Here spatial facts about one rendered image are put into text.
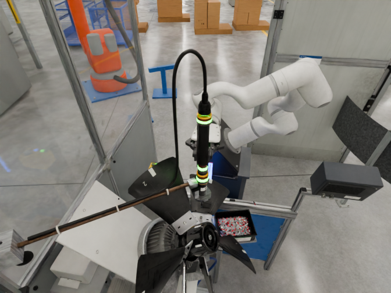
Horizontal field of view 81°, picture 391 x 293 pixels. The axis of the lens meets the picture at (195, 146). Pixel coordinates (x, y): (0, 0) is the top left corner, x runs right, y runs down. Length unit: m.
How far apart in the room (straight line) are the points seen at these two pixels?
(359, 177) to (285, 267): 1.24
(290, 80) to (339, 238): 2.03
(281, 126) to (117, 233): 0.99
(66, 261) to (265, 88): 1.16
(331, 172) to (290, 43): 1.47
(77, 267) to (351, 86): 2.67
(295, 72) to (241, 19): 7.98
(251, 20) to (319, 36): 6.53
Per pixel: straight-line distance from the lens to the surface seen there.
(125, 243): 1.04
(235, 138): 1.49
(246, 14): 8.86
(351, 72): 2.73
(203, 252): 0.95
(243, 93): 0.89
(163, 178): 0.90
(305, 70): 0.93
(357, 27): 2.59
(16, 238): 0.85
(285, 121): 1.38
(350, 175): 1.36
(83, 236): 0.95
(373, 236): 2.90
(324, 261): 2.52
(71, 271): 1.31
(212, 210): 1.07
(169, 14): 9.91
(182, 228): 0.97
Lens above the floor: 2.08
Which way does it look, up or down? 41 degrees down
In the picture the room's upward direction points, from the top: straight up
